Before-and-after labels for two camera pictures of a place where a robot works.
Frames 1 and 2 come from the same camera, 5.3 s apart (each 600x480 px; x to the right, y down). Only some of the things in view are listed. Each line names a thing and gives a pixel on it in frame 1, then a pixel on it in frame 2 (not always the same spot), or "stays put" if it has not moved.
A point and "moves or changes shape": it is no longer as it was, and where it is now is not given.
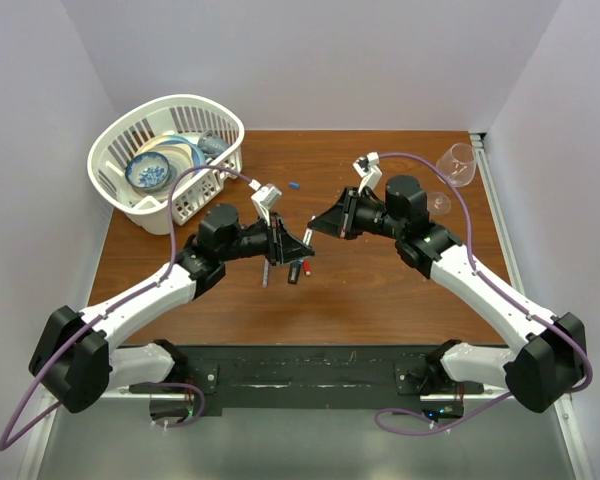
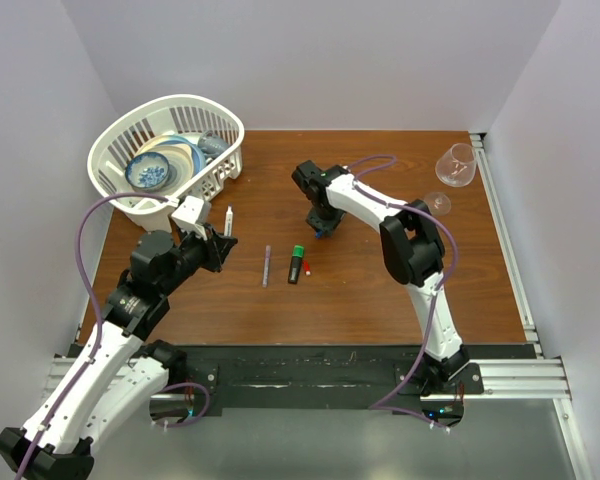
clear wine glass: (458, 165) stays put
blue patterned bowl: (147, 172) stays put
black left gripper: (282, 247) -> (214, 257)
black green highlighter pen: (294, 272) stays put
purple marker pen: (266, 267) stays put
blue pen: (307, 236) moves or changes shape
